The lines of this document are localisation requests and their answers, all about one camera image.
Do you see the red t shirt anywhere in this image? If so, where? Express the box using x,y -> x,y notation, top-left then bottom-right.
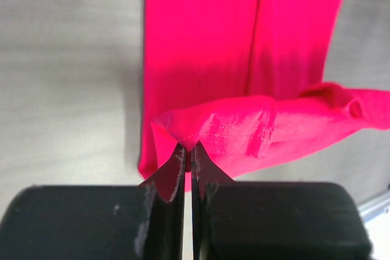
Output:
136,0 -> 390,180

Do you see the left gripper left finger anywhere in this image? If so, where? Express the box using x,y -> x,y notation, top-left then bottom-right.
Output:
1,146 -> 186,259

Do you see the aluminium front rail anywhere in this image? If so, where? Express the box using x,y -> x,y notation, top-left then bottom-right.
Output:
358,186 -> 389,223

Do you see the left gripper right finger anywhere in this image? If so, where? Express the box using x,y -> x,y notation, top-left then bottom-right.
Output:
191,144 -> 372,259

